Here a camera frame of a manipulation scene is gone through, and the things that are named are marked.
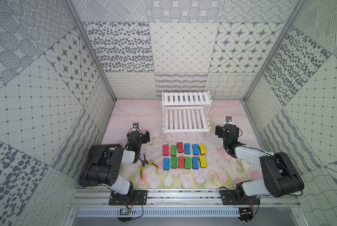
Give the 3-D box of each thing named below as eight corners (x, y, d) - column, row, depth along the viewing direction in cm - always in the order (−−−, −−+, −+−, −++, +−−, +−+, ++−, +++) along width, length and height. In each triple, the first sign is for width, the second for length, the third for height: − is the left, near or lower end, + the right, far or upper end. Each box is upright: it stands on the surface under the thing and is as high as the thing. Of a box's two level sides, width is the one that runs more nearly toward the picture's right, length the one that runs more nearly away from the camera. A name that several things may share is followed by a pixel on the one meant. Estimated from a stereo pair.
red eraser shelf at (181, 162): (178, 168, 86) (178, 167, 85) (177, 157, 91) (178, 156, 89) (184, 168, 86) (185, 167, 85) (184, 157, 91) (184, 156, 89)
